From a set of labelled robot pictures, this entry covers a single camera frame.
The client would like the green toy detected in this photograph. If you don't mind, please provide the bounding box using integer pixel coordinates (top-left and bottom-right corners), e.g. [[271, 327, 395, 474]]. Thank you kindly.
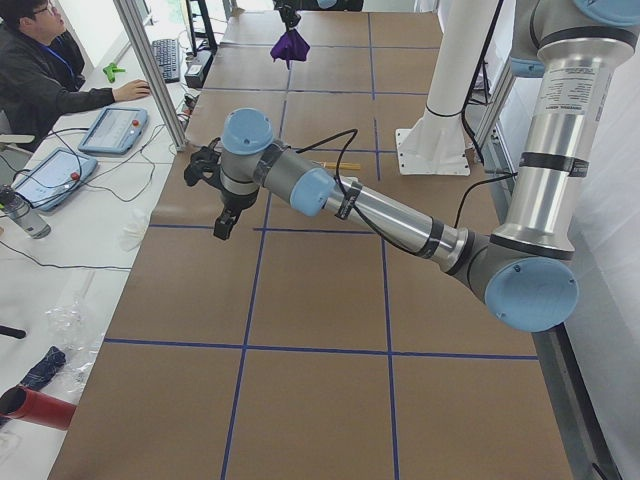
[[102, 62, 126, 84]]

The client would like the red cylinder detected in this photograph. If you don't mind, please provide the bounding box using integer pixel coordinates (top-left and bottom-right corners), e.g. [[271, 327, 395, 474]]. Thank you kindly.
[[1, 385, 76, 430]]

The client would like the black power box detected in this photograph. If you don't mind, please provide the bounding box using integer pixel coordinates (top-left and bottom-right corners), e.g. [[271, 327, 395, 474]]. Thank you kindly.
[[184, 50, 213, 89]]

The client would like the black keyboard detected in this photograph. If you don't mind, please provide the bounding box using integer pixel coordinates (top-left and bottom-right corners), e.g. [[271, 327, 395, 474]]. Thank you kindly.
[[151, 39, 181, 83]]

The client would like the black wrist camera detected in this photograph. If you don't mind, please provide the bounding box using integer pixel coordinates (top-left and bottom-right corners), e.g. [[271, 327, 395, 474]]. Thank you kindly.
[[183, 147, 222, 190]]

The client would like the grey water bottle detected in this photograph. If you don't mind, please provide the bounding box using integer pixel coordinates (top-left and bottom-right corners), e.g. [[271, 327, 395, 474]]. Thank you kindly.
[[1, 185, 51, 239]]

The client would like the blue teach pendant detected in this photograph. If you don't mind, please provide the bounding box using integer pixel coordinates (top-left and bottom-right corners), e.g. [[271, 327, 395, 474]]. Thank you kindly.
[[13, 147, 98, 212], [78, 106, 148, 155]]

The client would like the dark blue folded umbrella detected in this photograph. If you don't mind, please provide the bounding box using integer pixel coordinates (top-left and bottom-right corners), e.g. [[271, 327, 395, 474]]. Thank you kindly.
[[19, 346, 66, 391]]

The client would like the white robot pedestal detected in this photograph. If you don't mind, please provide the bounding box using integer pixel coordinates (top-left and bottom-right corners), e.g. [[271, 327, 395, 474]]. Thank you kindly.
[[396, 0, 501, 176]]

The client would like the aluminium frame post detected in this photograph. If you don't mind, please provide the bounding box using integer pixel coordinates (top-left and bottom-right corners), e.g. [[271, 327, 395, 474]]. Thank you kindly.
[[113, 0, 188, 152]]

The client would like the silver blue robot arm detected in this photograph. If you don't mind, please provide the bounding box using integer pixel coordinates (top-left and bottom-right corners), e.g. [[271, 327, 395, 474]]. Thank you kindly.
[[274, 0, 349, 30], [214, 1, 639, 332]]

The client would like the white wooden towel rack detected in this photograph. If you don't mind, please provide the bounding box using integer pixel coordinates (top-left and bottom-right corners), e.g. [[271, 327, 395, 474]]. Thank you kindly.
[[315, 161, 361, 171]]

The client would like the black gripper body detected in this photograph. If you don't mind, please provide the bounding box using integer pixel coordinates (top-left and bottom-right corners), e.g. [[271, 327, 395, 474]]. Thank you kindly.
[[277, 0, 301, 30], [220, 192, 256, 216]]

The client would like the clear plastic wrap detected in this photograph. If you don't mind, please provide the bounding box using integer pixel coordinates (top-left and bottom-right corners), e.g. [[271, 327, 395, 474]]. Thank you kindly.
[[45, 271, 104, 404]]

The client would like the seated person in black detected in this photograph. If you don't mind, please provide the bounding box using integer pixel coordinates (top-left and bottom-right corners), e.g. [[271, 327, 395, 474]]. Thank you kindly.
[[1, 1, 150, 152]]

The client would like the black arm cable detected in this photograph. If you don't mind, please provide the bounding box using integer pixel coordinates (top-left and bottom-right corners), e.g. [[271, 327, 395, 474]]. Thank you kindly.
[[289, 128, 436, 254]]

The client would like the near blue teach pendant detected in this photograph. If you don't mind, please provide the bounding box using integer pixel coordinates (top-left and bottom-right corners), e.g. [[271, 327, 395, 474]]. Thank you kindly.
[[13, 147, 98, 212]]

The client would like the far blue teach pendant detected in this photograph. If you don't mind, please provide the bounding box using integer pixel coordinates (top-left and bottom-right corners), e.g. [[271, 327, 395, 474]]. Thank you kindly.
[[78, 106, 148, 155]]

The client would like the white crumpled tissue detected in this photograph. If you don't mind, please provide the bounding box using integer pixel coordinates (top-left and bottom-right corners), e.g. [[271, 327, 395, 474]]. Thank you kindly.
[[119, 209, 150, 251]]

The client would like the purple towel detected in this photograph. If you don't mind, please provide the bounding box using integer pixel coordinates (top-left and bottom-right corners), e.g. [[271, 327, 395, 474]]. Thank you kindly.
[[270, 29, 310, 70]]

